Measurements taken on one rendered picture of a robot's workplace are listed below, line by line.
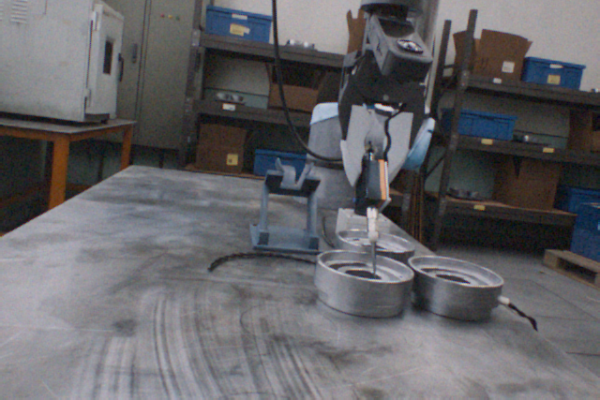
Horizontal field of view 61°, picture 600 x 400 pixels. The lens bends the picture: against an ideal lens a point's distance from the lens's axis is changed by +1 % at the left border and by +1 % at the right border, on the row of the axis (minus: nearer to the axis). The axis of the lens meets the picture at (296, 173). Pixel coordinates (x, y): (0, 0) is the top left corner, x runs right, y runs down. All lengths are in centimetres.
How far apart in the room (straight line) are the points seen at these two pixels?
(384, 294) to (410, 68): 22
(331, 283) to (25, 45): 244
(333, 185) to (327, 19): 369
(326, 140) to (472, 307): 61
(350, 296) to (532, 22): 497
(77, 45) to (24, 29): 24
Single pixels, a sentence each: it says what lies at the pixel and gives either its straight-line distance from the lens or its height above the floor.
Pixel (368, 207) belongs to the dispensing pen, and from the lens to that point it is 56.
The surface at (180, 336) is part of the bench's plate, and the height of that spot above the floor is 80.
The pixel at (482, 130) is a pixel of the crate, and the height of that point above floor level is 106.
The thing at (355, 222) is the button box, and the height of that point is 84.
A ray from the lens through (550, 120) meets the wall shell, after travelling 546.
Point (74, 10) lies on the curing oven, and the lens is 277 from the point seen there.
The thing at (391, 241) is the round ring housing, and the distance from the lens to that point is 73.
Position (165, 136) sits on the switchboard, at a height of 66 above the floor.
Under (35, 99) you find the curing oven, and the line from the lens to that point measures 280.
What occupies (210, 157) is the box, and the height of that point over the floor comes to 56.
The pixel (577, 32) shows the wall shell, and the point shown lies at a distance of 562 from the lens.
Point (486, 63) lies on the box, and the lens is 454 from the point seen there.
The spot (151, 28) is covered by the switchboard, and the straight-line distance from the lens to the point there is 443.
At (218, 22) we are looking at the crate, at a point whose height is 161.
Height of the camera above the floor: 99
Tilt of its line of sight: 7 degrees down
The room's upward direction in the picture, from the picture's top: 8 degrees clockwise
